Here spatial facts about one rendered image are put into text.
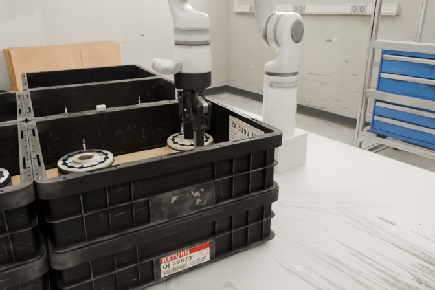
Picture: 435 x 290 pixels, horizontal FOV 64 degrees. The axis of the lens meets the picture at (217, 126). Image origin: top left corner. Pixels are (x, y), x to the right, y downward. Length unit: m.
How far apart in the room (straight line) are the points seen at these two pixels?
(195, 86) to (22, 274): 0.41
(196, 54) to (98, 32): 3.35
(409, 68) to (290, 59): 1.59
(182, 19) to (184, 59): 0.07
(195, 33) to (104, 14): 3.37
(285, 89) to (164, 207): 0.52
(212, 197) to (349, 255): 0.29
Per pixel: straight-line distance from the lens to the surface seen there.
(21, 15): 3.80
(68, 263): 0.56
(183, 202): 0.57
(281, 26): 0.92
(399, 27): 3.44
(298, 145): 1.03
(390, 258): 0.76
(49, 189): 0.50
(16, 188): 0.50
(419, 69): 2.45
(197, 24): 0.67
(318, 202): 0.88
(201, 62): 0.67
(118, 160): 0.78
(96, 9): 3.98
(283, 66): 0.93
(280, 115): 0.97
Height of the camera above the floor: 1.14
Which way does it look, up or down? 19 degrees down
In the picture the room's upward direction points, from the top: straight up
